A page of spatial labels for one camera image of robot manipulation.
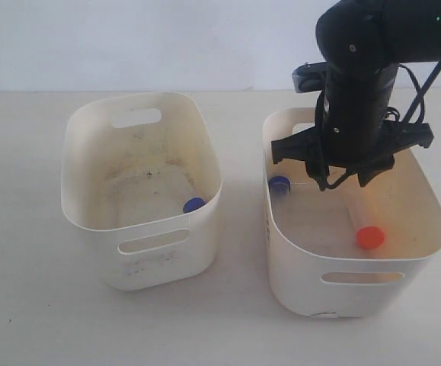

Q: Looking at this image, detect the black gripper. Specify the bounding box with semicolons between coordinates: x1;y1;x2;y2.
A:
270;64;433;191

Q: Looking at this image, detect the orange-capped tube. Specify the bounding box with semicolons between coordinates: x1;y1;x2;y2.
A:
343;190;385;250

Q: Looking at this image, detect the cream plastic bin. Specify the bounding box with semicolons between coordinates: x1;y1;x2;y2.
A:
61;92;222;291
263;108;441;317

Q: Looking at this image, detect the blue-capped tube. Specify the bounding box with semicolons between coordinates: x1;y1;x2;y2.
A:
183;197;206;214
267;175;320;198

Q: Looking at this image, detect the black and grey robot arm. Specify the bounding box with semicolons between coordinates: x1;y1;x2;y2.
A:
271;1;441;191

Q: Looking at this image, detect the blue-capped tube at wall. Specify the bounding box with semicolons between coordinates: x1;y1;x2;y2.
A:
267;175;320;198

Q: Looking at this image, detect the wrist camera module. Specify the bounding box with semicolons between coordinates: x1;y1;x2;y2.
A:
292;62;332;94

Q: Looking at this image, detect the black cable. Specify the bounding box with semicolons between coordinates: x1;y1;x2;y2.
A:
318;56;441;191

